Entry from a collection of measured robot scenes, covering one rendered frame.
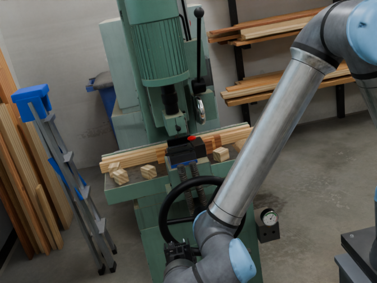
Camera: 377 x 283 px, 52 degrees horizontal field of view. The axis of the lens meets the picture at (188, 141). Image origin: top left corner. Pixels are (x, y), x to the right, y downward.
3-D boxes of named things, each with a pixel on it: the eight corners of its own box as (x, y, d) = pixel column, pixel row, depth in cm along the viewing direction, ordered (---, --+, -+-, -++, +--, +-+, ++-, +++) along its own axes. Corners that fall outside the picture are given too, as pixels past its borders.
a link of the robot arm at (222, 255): (230, 223, 90) (185, 251, 91) (247, 252, 80) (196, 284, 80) (248, 251, 94) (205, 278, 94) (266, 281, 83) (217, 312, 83)
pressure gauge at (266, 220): (263, 232, 144) (261, 214, 141) (260, 227, 147) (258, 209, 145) (279, 228, 145) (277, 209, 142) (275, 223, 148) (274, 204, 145)
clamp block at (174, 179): (173, 195, 128) (167, 171, 125) (167, 178, 141) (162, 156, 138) (215, 185, 130) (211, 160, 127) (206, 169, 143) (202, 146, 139)
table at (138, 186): (106, 219, 127) (102, 204, 125) (107, 181, 155) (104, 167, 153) (279, 176, 134) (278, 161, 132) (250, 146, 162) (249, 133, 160)
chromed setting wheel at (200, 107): (201, 129, 158) (196, 100, 153) (195, 121, 169) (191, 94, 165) (208, 127, 158) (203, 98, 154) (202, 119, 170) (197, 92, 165)
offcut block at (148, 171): (142, 177, 139) (139, 167, 138) (150, 173, 141) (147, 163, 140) (149, 179, 136) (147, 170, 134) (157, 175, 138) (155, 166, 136)
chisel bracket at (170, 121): (169, 140, 144) (165, 119, 141) (165, 129, 157) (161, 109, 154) (188, 136, 145) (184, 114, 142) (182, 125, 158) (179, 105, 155)
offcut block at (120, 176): (114, 182, 139) (112, 172, 137) (124, 178, 141) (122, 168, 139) (119, 185, 136) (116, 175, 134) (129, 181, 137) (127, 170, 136)
